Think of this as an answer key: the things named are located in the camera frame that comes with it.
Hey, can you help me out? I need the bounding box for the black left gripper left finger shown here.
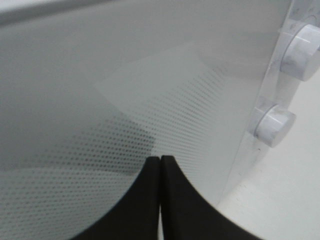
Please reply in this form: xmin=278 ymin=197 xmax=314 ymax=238
xmin=74 ymin=156 xmax=160 ymax=240

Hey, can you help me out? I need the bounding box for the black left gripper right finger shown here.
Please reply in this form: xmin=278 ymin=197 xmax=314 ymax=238
xmin=160 ymin=155 xmax=253 ymax=240

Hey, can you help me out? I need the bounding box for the white microwave knob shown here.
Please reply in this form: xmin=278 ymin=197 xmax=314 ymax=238
xmin=253 ymin=104 xmax=296 ymax=148
xmin=280 ymin=24 xmax=320 ymax=82

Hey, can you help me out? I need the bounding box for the white microwave door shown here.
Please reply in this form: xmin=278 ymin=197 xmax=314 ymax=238
xmin=0 ymin=0 xmax=292 ymax=240

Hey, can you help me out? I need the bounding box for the white microwave oven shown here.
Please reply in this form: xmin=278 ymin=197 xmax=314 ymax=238
xmin=220 ymin=0 xmax=320 ymax=200

